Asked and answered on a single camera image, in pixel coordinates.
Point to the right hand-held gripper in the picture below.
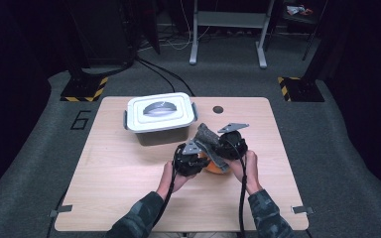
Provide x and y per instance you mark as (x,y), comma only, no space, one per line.
(233,145)

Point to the black base with yellow stripes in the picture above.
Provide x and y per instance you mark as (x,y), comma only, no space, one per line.
(81,89)
(302,90)

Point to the grey cloth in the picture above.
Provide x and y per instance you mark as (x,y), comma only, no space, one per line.
(208,140)

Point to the white box lid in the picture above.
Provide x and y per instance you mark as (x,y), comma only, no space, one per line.
(139,117)

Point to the white metal stand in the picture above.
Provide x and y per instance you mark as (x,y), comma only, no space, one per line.
(231,19)

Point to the black cabinet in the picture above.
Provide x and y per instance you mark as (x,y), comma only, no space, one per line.
(102,33)

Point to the brown transparent storage box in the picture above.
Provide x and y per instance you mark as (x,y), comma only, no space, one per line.
(162,137)

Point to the orange and white clutter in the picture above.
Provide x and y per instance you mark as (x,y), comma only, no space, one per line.
(297,10)

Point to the person's right hand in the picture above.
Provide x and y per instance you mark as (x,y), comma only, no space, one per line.
(253,172)

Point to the grey tape strip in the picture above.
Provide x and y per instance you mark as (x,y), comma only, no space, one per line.
(302,209)
(61,210)

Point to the orange plush toy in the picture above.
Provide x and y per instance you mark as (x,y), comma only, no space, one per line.
(213,168)

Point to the person's left hand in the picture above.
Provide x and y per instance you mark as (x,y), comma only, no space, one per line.
(168,181)

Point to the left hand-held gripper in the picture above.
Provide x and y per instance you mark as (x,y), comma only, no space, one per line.
(187,163)

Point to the dark round table grommet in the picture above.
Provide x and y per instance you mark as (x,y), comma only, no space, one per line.
(218,109)

